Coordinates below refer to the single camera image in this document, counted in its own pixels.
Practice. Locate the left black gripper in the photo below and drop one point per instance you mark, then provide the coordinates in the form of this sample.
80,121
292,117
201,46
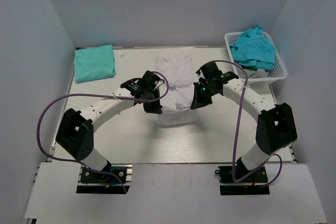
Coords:
154,108

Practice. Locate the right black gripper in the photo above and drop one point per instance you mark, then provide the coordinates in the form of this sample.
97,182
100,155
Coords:
199,102

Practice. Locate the white t shirt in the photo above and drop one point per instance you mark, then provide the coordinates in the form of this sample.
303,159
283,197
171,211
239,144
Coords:
176,105

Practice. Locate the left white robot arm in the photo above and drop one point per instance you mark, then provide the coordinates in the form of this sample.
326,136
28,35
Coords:
76,131

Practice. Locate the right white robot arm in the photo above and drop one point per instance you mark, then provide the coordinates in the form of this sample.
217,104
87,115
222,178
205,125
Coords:
276,127

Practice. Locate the dark green garment in basket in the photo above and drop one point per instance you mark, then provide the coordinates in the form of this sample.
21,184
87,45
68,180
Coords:
250,68

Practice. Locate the grey white shirt in basket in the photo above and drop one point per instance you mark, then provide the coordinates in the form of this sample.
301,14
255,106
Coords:
256,74

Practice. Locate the crumpled blue t shirt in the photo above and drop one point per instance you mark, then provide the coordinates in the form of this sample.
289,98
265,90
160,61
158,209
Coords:
253,49

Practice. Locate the folded green t shirt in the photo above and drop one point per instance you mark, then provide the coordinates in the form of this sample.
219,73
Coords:
94,63

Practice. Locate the white plastic basket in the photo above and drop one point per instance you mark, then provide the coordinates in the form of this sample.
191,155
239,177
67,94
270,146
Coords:
278,73

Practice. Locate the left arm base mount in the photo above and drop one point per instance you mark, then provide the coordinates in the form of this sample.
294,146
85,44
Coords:
94,183

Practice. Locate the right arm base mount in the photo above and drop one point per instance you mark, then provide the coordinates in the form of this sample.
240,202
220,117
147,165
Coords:
241,185

